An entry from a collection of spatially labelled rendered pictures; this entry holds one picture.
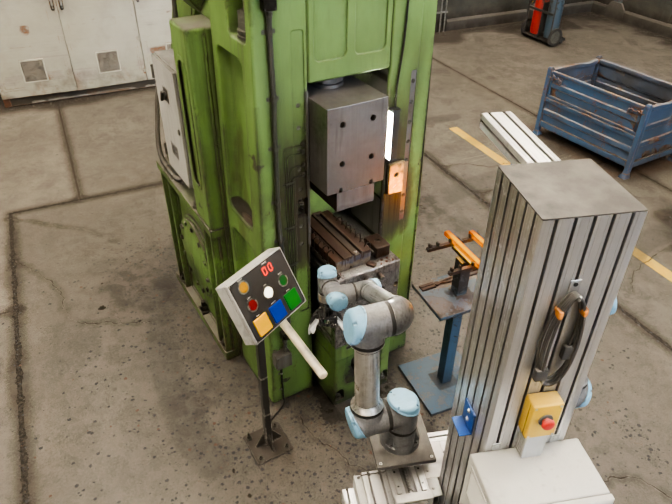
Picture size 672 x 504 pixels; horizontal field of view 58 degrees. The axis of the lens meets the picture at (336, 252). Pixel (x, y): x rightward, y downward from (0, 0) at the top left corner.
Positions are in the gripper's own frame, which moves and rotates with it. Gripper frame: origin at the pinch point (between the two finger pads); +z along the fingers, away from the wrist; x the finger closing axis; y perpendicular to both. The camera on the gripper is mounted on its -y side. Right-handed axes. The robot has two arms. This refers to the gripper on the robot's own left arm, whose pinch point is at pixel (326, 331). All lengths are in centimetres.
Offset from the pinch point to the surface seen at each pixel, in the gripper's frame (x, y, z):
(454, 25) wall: 323, -739, 86
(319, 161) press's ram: 4, -46, -57
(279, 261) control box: -16.7, -23.4, -22.1
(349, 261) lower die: 18.6, -43.9, -2.7
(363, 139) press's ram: 24, -46, -66
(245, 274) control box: -31.6, -11.4, -26.1
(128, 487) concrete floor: -99, -3, 93
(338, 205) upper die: 12, -42, -37
